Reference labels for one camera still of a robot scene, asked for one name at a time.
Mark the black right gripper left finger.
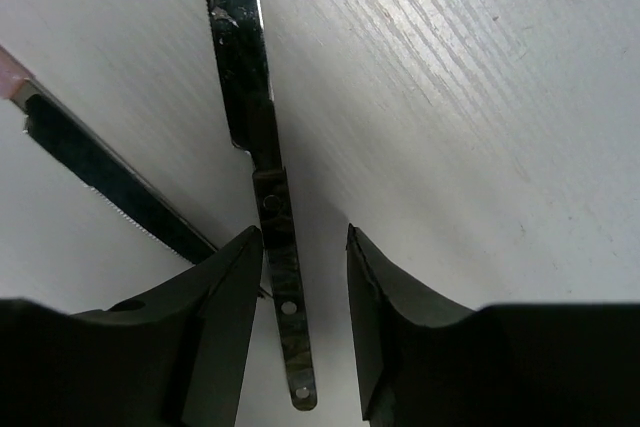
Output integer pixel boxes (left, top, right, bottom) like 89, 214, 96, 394
1, 227, 263, 426

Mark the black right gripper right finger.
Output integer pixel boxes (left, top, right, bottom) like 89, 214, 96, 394
346, 227, 639, 426

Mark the pink handled table knife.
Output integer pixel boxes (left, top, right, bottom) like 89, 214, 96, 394
1, 49, 217, 264

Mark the patterned handle table knife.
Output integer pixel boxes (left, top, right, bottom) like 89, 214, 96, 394
206, 0, 318, 412

